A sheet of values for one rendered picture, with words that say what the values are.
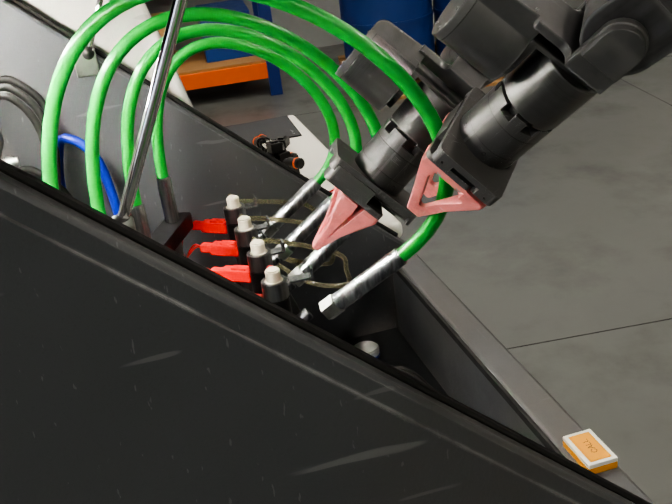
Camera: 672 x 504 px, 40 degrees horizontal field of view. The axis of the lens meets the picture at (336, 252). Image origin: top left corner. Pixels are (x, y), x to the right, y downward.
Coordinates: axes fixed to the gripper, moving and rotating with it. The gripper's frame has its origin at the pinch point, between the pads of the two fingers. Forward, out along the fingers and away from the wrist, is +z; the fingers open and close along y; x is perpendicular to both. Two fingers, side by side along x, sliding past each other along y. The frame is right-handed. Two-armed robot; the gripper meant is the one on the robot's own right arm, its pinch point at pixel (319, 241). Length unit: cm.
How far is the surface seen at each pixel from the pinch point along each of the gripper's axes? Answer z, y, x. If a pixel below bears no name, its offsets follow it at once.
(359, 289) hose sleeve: -2.2, -3.0, 11.0
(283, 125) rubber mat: 17, -4, -98
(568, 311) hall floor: 29, -129, -180
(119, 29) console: 3.4, 29.7, -30.6
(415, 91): -19.7, 5.5, 11.7
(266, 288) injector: 6.9, 1.5, 2.1
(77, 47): -3.8, 29.8, 7.7
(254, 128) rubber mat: 22, 0, -98
